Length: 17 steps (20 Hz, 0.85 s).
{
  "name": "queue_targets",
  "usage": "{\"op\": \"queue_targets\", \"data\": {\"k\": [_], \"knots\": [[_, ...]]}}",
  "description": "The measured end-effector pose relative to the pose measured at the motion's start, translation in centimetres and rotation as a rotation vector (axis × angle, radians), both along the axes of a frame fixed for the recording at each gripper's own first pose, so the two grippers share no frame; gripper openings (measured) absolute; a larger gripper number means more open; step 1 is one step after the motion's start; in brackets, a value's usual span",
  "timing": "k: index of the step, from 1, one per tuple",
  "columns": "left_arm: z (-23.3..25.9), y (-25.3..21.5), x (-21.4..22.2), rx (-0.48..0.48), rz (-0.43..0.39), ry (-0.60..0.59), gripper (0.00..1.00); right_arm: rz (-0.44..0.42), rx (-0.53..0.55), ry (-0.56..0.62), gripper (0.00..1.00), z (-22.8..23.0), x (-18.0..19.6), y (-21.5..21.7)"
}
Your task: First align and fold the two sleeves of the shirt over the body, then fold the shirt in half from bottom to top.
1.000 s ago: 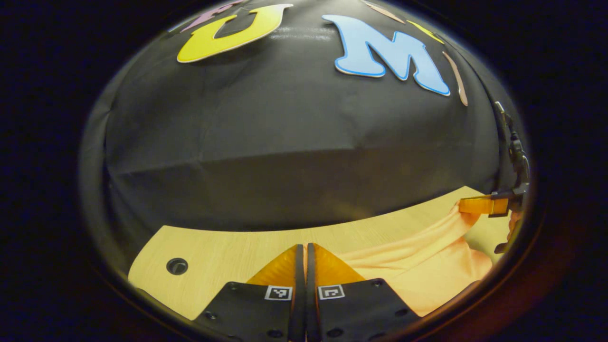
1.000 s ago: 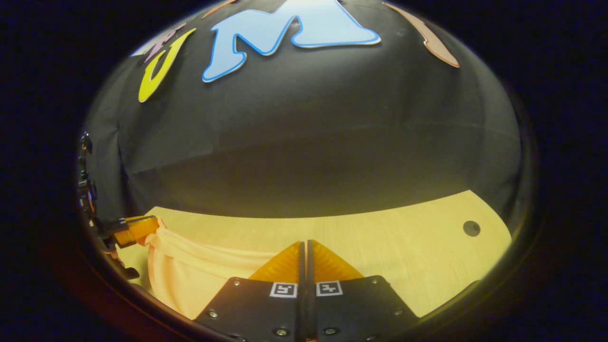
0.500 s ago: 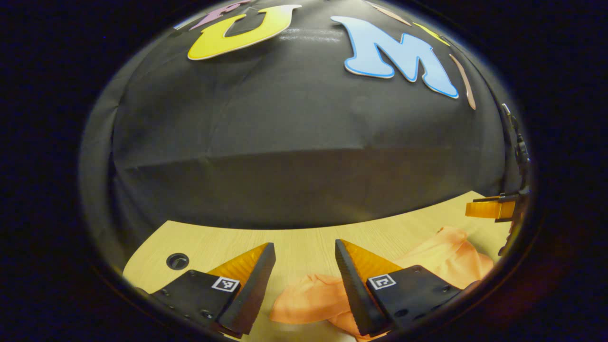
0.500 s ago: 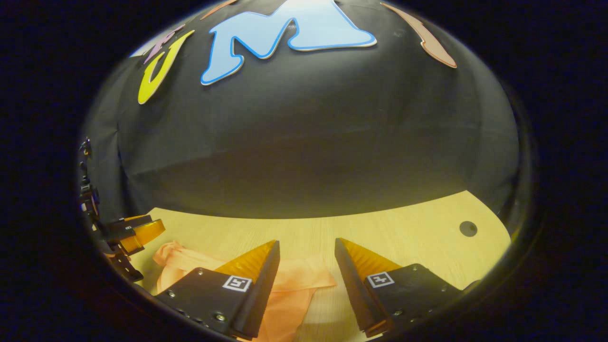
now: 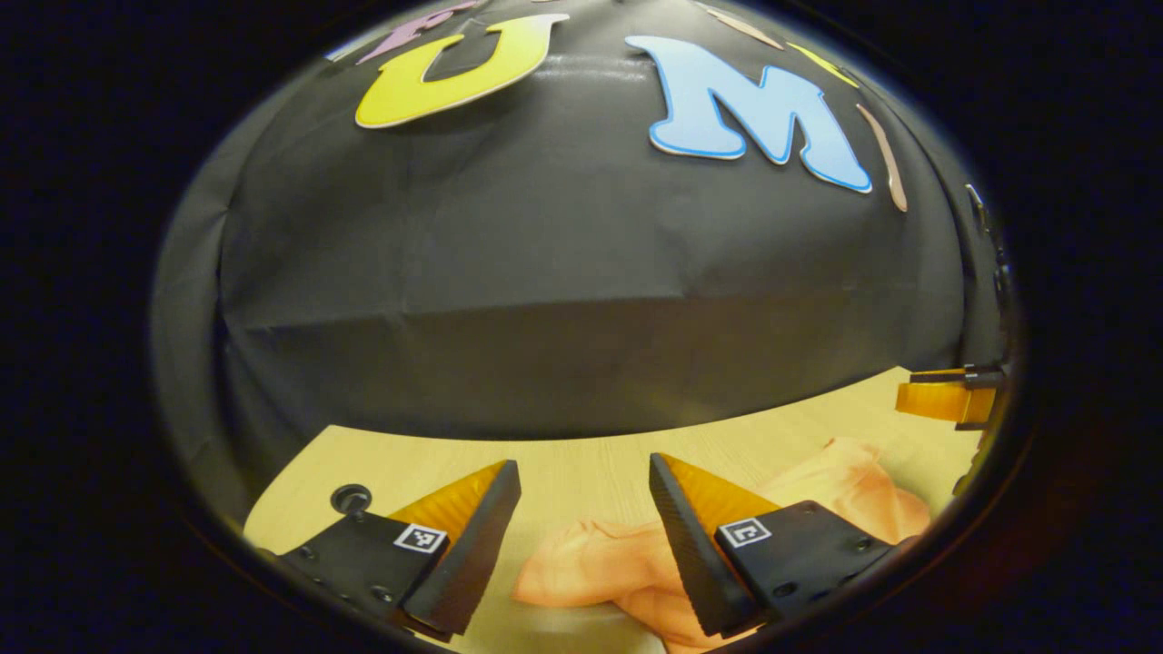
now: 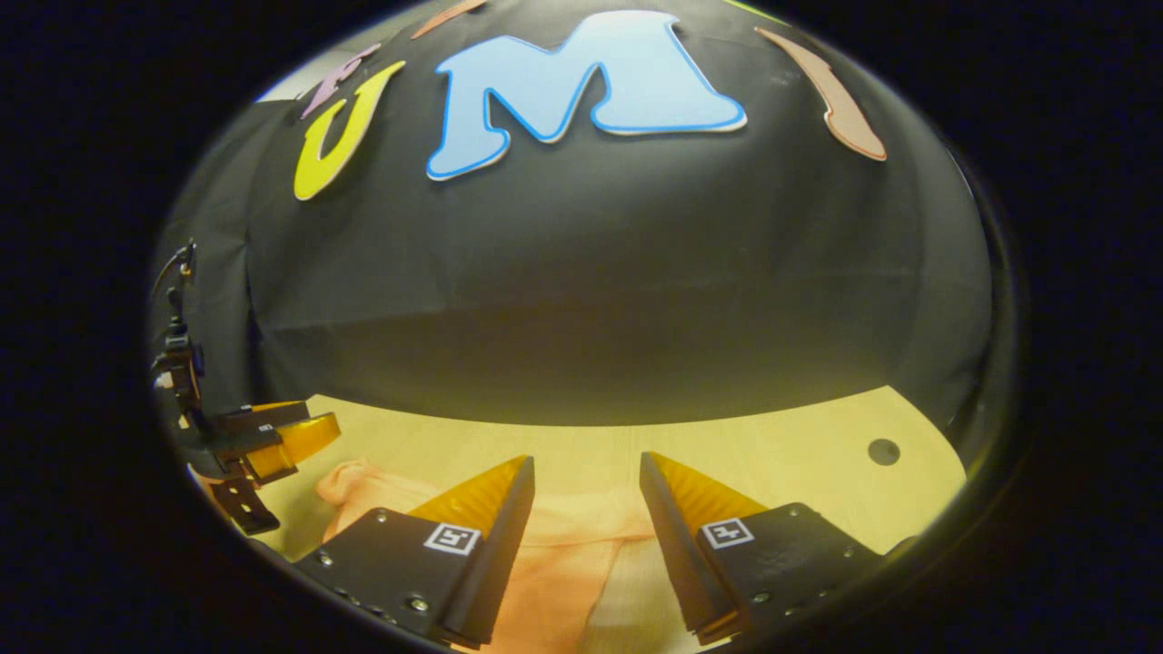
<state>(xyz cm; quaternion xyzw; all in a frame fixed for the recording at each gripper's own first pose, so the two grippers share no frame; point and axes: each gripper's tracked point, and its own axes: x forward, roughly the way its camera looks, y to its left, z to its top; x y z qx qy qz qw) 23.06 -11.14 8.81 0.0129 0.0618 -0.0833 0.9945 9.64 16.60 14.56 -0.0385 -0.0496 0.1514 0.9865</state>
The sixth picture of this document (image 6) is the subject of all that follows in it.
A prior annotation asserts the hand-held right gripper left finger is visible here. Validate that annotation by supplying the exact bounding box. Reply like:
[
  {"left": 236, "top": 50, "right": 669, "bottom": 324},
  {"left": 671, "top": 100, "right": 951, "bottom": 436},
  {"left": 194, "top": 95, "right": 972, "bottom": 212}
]
[{"left": 293, "top": 455, "right": 536, "bottom": 651}]

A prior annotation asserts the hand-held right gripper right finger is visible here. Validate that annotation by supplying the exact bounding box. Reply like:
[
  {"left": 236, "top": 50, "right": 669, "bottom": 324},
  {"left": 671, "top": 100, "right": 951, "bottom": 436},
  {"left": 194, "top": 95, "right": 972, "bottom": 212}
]
[{"left": 639, "top": 451, "right": 919, "bottom": 647}]

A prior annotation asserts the orange T-shirt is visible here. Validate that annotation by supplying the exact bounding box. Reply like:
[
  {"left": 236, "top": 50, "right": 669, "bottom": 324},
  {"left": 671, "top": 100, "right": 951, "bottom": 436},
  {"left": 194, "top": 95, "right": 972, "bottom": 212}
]
[{"left": 313, "top": 459, "right": 660, "bottom": 654}]

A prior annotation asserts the black backdrop cloth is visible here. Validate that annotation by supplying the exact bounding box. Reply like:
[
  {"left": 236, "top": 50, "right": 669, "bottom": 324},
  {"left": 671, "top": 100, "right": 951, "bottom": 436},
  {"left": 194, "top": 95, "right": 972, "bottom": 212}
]
[{"left": 145, "top": 0, "right": 996, "bottom": 428}]

